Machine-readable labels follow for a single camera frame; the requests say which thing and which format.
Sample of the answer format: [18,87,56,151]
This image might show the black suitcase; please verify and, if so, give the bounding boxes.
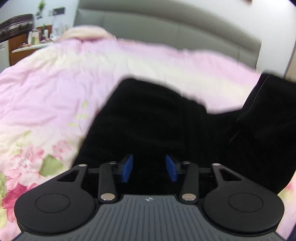
[0,14,34,43]

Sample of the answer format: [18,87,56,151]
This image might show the white bottle on table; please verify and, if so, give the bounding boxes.
[27,31,34,45]

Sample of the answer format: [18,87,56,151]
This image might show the pink pillow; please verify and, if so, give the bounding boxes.
[55,25,116,42]

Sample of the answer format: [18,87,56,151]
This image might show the black pants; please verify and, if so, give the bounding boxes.
[74,74,295,195]

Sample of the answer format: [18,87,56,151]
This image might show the grey upholstered headboard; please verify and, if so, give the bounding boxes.
[74,1,261,69]

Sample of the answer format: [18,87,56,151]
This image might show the pink floral bed sheet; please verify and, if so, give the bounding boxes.
[1,38,295,240]

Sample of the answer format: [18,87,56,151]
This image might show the wooden side table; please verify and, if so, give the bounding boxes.
[8,34,46,66]

